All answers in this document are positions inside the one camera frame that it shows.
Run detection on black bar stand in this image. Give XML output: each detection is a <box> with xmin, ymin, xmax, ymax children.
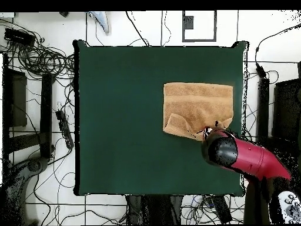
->
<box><xmin>8</xmin><ymin>73</ymin><xmax>56</xmax><ymax>159</ymax></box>
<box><xmin>256</xmin><ymin>77</ymin><xmax>270</xmax><ymax>138</ymax></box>

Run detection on dark green table cloth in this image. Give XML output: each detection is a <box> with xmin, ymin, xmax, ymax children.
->
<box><xmin>73</xmin><ymin>39</ymin><xmax>249</xmax><ymax>197</ymax></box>

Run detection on long black cable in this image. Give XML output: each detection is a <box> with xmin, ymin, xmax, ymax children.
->
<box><xmin>125</xmin><ymin>11</ymin><xmax>151</xmax><ymax>47</ymax></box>

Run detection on pale blue curved object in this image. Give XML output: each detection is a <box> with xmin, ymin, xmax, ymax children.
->
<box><xmin>88</xmin><ymin>11</ymin><xmax>111</xmax><ymax>36</ymax></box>

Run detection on black cable with adapter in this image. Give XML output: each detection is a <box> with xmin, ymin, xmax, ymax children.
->
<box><xmin>254</xmin><ymin>22</ymin><xmax>301</xmax><ymax>79</ymax></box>

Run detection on grey stand base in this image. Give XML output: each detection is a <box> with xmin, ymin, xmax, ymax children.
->
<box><xmin>4</xmin><ymin>156</ymin><xmax>51</xmax><ymax>225</ymax></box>

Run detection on tangled black cables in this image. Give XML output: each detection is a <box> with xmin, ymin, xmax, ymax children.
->
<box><xmin>0</xmin><ymin>18</ymin><xmax>76</xmax><ymax>81</ymax></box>

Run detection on tan terry towel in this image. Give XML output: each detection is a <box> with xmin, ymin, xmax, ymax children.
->
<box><xmin>162</xmin><ymin>82</ymin><xmax>234</xmax><ymax>142</ymax></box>

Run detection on black box device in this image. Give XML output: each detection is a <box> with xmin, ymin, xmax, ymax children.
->
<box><xmin>4</xmin><ymin>27</ymin><xmax>36</xmax><ymax>47</ymax></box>

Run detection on grey rectangular floor frame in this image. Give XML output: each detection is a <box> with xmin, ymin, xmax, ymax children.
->
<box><xmin>182</xmin><ymin>10</ymin><xmax>218</xmax><ymax>43</ymax></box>

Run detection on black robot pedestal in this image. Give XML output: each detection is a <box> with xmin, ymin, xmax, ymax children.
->
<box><xmin>126</xmin><ymin>195</ymin><xmax>183</xmax><ymax>225</ymax></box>

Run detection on wide black power strip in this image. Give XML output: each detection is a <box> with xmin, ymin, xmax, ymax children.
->
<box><xmin>210</xmin><ymin>195</ymin><xmax>233</xmax><ymax>224</ymax></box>

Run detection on dark flat panel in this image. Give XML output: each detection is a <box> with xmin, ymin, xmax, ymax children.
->
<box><xmin>3</xmin><ymin>68</ymin><xmax>28</xmax><ymax>128</ymax></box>
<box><xmin>272</xmin><ymin>78</ymin><xmax>301</xmax><ymax>142</ymax></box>

